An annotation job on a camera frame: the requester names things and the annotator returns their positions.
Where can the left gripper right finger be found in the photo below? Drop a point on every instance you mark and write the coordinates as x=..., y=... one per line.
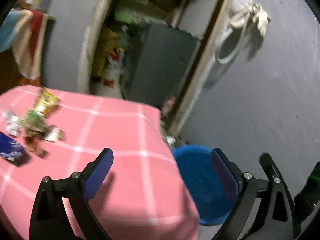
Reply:
x=252, y=189

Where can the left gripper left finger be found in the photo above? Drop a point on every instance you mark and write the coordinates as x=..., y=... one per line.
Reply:
x=49, y=218

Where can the blue snack packet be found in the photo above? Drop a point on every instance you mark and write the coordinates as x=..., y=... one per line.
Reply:
x=11, y=150

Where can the green wrapper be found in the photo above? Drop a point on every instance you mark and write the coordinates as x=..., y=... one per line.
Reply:
x=34, y=124

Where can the silver foil scrap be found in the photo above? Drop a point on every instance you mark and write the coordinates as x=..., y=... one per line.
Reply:
x=13, y=126

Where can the yellow snack wrapper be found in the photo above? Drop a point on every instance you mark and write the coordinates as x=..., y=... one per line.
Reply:
x=46, y=102

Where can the white wrapper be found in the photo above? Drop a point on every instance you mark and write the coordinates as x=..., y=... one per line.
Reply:
x=54, y=134

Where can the blue plastic bucket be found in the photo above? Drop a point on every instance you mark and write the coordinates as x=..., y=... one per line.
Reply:
x=213, y=181

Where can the pink checked tablecloth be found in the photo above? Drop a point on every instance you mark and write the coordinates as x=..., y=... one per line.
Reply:
x=143, y=195

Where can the yellow bag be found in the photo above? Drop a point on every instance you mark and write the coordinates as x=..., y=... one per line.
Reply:
x=106, y=44

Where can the striped towel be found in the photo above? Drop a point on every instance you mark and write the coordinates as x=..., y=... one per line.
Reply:
x=23, y=32

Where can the grey refrigerator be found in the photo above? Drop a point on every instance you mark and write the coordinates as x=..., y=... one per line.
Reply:
x=158, y=64

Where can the wooden door frame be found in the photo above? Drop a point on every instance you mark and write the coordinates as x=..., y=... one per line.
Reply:
x=199, y=71

